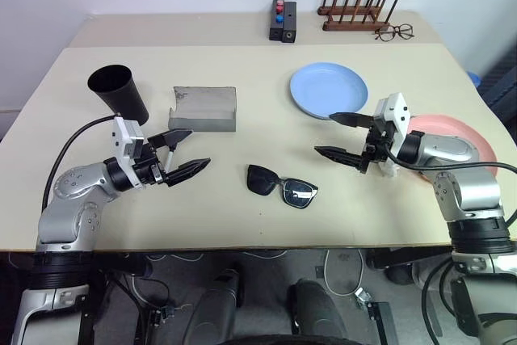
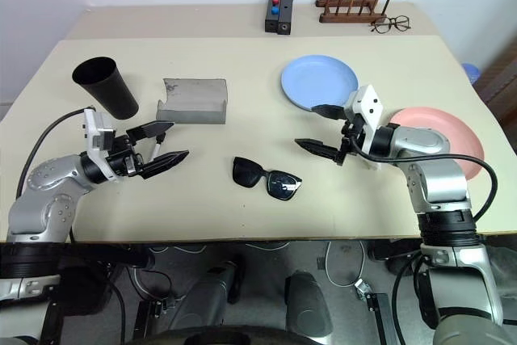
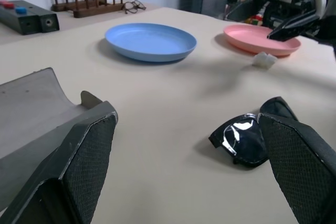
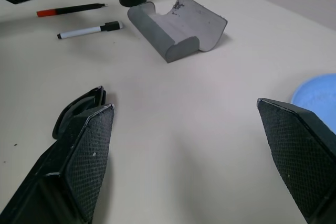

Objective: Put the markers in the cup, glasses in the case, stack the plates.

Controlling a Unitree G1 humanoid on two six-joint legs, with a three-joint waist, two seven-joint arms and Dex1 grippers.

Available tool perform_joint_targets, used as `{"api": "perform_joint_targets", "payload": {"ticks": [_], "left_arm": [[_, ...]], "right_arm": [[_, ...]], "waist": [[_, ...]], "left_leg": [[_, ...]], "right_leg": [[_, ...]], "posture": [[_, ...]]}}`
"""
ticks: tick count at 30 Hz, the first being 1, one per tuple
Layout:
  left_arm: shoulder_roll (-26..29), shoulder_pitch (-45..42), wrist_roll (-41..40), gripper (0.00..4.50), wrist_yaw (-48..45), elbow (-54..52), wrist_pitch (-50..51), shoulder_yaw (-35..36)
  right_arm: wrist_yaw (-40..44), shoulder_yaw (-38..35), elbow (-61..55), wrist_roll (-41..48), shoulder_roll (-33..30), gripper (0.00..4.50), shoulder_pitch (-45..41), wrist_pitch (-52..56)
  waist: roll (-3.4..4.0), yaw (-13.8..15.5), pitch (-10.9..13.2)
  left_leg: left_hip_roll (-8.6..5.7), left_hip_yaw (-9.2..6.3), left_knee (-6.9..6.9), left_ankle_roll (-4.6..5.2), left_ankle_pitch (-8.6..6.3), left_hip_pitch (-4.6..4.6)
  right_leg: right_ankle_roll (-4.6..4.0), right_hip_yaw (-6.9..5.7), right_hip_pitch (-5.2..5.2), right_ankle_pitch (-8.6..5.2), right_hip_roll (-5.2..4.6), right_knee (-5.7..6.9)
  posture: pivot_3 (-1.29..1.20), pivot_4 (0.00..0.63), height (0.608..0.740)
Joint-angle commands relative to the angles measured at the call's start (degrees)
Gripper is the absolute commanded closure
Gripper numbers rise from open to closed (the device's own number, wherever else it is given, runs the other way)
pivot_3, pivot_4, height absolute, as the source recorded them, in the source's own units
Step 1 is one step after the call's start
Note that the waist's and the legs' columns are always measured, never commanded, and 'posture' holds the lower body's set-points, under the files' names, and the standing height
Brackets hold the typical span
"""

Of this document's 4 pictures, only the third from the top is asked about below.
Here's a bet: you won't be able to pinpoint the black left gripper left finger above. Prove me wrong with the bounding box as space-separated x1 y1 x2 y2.
0 100 118 224

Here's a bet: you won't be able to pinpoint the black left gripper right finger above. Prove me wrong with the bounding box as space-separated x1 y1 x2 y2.
258 113 336 224

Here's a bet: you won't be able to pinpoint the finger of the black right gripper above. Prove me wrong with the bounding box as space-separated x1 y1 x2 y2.
267 11 320 42
226 0 277 22

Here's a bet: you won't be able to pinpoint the pink round plate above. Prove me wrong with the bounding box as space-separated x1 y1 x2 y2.
223 24 302 57

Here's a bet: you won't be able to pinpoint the black sunglasses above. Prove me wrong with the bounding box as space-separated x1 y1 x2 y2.
208 97 299 169

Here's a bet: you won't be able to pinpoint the grey rectangular cloth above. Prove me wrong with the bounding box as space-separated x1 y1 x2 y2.
0 67 103 161

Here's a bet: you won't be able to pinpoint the white crumpled paper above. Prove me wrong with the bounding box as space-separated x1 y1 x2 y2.
251 51 276 69

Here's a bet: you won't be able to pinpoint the blue round plate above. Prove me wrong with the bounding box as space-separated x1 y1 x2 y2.
104 23 197 62

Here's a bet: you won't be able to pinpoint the thin-framed clear eyeglasses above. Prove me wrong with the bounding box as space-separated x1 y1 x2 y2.
122 0 146 15

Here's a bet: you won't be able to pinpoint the black box with buttons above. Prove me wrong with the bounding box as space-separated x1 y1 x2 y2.
0 0 42 36

